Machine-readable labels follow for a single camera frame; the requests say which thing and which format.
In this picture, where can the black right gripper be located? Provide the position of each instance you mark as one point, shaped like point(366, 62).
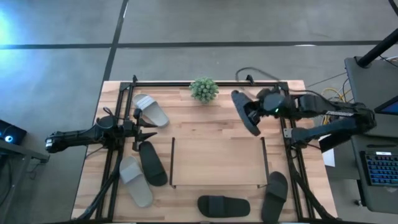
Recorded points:
point(258, 112)

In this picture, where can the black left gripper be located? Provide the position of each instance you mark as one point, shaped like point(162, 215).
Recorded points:
point(130, 129)

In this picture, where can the black rubber slide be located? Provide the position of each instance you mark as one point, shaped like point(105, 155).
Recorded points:
point(275, 196)
point(224, 206)
point(239, 102)
point(152, 165)

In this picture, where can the grey rubber slide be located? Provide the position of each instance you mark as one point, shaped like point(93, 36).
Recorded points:
point(136, 186)
point(154, 113)

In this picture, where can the wooden shelf with black legs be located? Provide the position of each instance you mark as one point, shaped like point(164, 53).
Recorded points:
point(217, 161)

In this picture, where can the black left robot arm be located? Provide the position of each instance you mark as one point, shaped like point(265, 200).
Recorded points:
point(74, 138)

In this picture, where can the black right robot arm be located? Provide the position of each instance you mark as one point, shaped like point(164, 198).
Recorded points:
point(311, 104)

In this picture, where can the green plant in white pot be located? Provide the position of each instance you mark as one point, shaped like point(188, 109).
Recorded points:
point(203, 90)

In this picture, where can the black diagonal beam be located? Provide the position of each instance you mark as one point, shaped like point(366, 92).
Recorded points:
point(329, 146)

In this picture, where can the white paper sheet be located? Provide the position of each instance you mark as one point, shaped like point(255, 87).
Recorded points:
point(329, 158)

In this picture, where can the grey desk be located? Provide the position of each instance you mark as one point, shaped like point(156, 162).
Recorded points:
point(370, 87)

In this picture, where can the grey side table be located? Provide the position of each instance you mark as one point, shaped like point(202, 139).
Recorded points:
point(18, 152)

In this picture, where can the black device with blue light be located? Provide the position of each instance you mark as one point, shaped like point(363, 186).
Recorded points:
point(14, 132)

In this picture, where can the black monitor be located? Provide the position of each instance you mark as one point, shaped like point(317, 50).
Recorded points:
point(390, 108)

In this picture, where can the black pole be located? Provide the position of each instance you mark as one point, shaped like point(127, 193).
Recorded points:
point(376, 49)

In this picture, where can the backlit black keyboard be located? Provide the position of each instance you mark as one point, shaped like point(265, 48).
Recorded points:
point(381, 169)

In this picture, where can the black aluminium table frame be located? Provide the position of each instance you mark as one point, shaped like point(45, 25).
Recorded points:
point(155, 84)

